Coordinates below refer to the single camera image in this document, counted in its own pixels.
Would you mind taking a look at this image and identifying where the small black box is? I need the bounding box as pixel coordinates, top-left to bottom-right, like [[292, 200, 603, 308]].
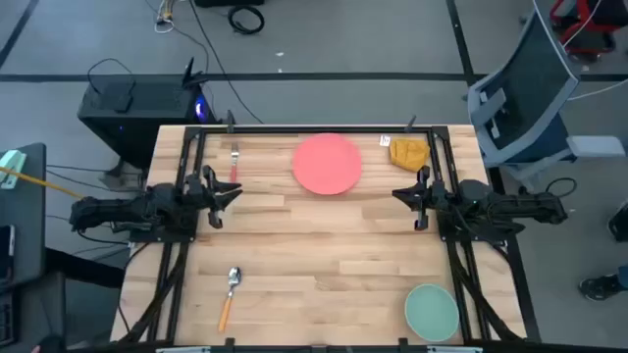
[[113, 91, 134, 114]]

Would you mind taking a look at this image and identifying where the red round plate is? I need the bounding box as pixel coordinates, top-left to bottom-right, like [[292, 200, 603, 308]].
[[291, 132, 364, 196]]

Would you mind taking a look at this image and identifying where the mustard yellow folded napkin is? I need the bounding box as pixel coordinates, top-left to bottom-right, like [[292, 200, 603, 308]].
[[389, 137, 432, 174]]

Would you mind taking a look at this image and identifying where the coiled black cable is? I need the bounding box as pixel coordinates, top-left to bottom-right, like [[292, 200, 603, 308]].
[[227, 5, 267, 36]]

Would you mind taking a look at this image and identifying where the black smartphone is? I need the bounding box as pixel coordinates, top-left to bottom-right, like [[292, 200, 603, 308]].
[[0, 224, 17, 286]]

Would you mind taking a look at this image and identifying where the dark side desk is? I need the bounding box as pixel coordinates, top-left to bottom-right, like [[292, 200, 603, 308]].
[[0, 142, 48, 291]]

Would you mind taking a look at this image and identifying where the grey mesh office chair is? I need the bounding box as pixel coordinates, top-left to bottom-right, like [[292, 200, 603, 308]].
[[464, 8, 628, 183]]

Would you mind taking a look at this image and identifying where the black computer tower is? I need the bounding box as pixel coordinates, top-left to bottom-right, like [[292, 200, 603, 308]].
[[77, 57, 218, 171]]

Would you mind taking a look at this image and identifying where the green round bowl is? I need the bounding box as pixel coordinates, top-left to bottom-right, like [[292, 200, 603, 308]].
[[403, 282, 461, 343]]

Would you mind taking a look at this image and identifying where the white cable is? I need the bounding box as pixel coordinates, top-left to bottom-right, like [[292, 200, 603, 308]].
[[561, 0, 628, 103]]

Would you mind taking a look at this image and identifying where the long black floor cable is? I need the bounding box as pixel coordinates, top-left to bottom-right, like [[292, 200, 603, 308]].
[[187, 0, 265, 126]]

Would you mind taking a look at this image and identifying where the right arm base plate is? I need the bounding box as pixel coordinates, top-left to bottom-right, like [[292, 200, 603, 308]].
[[438, 215, 509, 245]]

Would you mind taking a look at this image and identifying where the spoon with orange handle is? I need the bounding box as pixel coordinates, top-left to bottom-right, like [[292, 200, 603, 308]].
[[217, 266, 243, 334]]

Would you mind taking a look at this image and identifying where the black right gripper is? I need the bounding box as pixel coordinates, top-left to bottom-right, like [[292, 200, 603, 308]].
[[391, 165, 458, 231]]

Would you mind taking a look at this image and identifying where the white and yellow plug bundle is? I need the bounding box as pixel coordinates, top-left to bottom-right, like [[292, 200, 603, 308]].
[[153, 0, 179, 35]]

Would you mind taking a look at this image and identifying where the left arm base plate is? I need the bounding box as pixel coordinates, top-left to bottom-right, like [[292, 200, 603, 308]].
[[128, 228, 198, 244]]

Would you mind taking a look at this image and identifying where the black metal rail frame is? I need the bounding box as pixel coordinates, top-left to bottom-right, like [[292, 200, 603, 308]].
[[116, 115, 542, 353]]

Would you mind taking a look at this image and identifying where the grey floor plate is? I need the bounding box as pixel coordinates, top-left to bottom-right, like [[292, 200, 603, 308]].
[[99, 161, 149, 193]]

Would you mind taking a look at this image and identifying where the red metal cart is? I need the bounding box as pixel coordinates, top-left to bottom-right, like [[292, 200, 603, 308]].
[[548, 0, 628, 56]]

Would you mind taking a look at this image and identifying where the black cable loop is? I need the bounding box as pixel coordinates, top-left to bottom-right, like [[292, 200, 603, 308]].
[[544, 176, 579, 198]]

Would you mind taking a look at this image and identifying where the black shoe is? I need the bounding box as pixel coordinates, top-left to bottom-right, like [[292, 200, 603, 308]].
[[607, 200, 628, 242], [578, 273, 624, 302]]

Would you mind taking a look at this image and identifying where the yellow cable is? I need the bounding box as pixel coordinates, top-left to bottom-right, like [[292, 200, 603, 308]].
[[0, 165, 85, 201]]

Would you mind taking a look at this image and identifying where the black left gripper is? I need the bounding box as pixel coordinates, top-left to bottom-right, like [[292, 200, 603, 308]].
[[183, 165, 244, 230]]

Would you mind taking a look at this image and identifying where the mint green stapler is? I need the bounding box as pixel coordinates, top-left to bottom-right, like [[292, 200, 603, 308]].
[[0, 149, 27, 190]]

